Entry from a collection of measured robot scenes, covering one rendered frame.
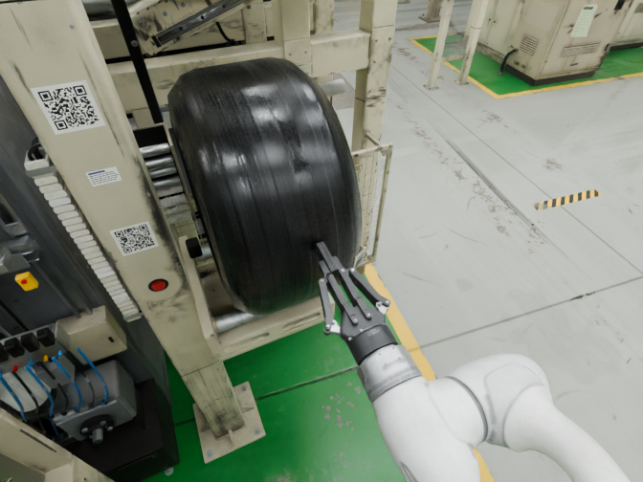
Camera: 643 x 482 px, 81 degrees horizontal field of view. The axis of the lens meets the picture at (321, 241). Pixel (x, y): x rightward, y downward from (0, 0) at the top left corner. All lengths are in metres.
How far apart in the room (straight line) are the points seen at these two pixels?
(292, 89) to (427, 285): 1.77
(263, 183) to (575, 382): 1.94
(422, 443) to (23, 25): 0.77
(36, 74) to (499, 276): 2.35
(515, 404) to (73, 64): 0.80
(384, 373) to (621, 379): 1.95
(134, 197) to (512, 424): 0.75
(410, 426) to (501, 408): 0.14
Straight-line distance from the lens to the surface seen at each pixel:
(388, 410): 0.58
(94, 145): 0.77
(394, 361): 0.60
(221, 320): 1.06
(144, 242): 0.90
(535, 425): 0.63
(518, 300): 2.47
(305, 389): 1.94
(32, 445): 0.95
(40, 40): 0.71
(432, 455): 0.57
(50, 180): 0.82
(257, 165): 0.68
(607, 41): 5.65
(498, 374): 0.65
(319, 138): 0.72
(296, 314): 1.10
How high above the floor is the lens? 1.78
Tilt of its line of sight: 45 degrees down
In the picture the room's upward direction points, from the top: straight up
